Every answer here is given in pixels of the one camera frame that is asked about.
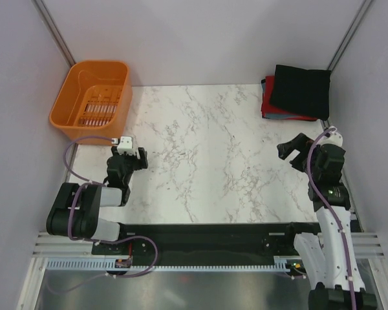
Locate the right aluminium frame post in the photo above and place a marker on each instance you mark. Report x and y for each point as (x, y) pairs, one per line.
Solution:
(355, 24)

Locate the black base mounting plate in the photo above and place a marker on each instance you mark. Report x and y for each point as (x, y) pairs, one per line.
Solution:
(211, 245)

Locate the left aluminium frame post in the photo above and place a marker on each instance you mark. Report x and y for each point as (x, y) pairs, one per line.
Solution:
(53, 29)

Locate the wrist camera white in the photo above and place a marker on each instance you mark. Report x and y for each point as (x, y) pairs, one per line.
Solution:
(123, 145)
(332, 137)

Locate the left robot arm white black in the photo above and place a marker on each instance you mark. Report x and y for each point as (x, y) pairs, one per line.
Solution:
(75, 212)

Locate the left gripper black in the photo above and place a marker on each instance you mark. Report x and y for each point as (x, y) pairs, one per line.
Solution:
(140, 164)

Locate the black t shirt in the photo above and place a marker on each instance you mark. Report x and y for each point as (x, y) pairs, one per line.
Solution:
(301, 91)

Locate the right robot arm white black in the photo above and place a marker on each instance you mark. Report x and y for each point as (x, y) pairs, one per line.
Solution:
(328, 257)

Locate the folded red t shirt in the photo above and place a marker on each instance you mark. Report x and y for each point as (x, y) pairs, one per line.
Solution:
(267, 100)

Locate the white slotted cable duct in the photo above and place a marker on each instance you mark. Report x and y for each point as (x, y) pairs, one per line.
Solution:
(111, 264)

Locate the folded grey blue t shirt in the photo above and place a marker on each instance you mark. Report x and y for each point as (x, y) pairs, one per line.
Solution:
(271, 115)

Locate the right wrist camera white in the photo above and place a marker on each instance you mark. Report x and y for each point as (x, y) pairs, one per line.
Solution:
(332, 137)

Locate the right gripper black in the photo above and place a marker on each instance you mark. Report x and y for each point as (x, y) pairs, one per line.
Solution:
(301, 142)

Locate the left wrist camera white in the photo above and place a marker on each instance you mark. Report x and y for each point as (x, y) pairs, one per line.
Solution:
(123, 145)

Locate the aluminium frame post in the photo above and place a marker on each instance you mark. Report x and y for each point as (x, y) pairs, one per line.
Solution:
(53, 29)
(355, 24)

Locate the orange plastic basket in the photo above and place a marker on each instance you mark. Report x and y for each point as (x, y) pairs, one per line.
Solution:
(94, 100)

